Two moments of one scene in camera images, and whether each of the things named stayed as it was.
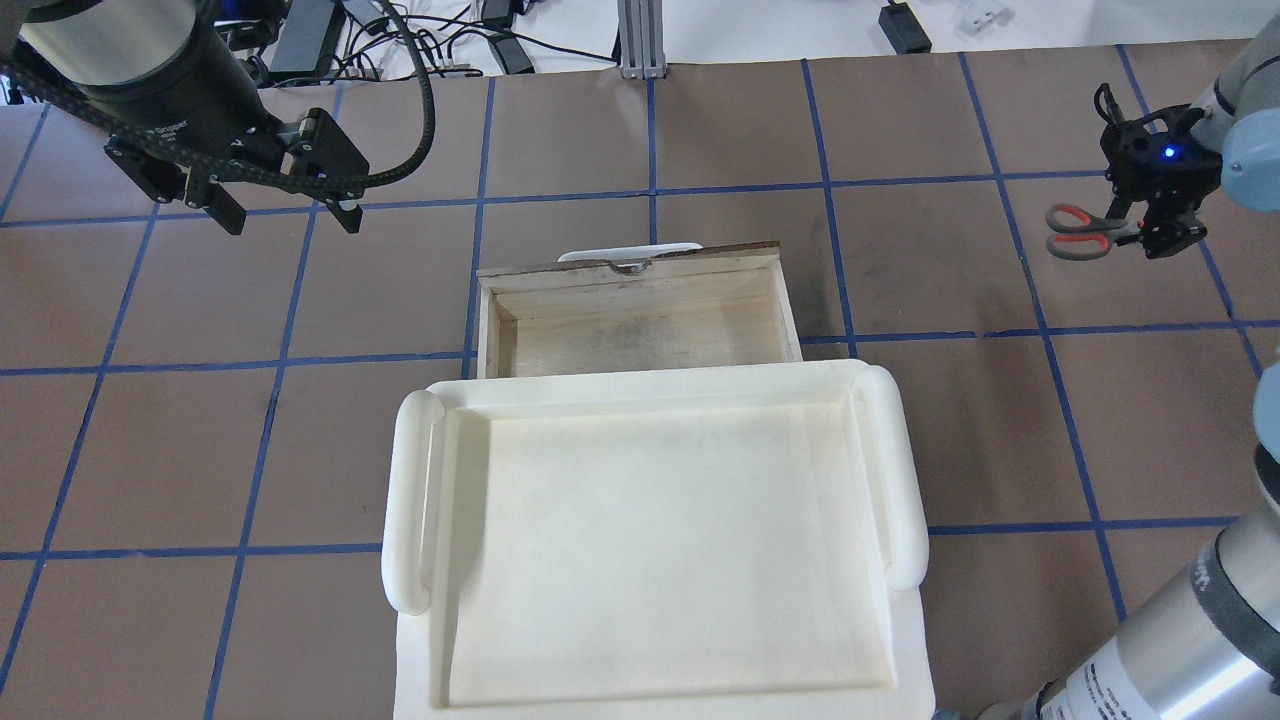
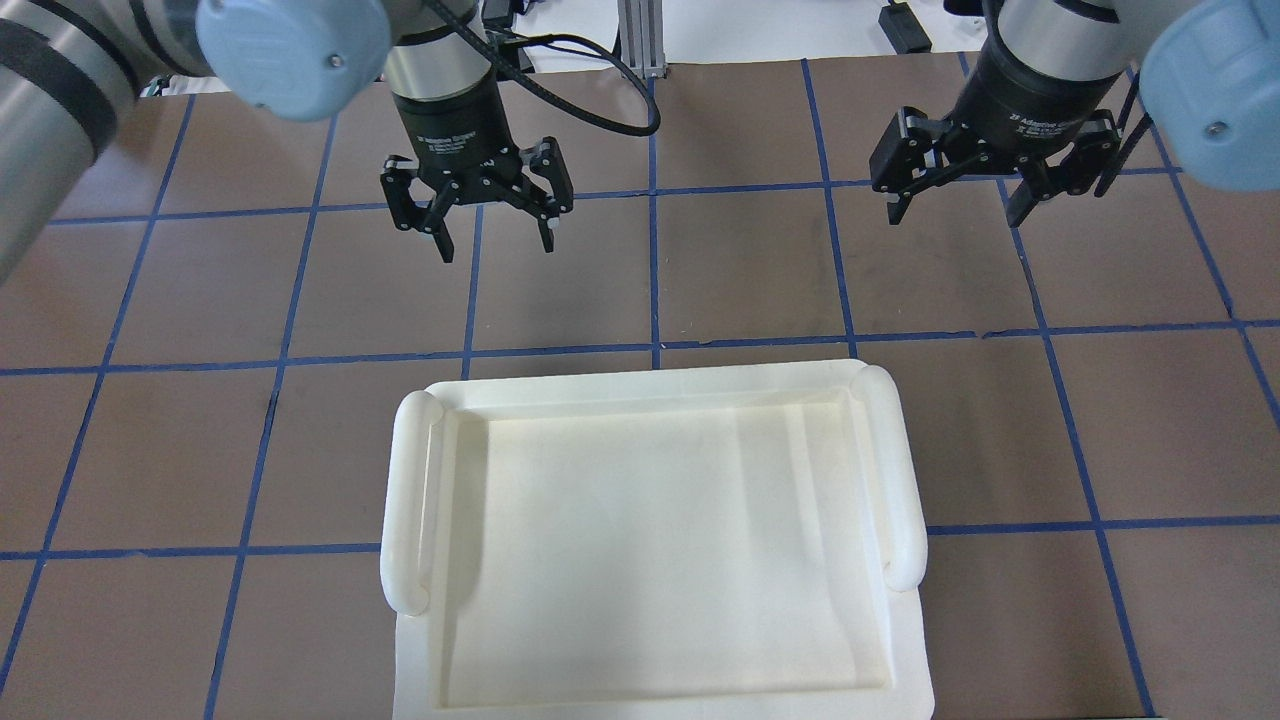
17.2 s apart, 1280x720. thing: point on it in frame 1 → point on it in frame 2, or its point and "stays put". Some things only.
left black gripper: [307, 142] → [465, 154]
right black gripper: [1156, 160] → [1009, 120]
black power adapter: [904, 29] stays put
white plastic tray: [656, 539] stays put
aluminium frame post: [641, 39] stays put
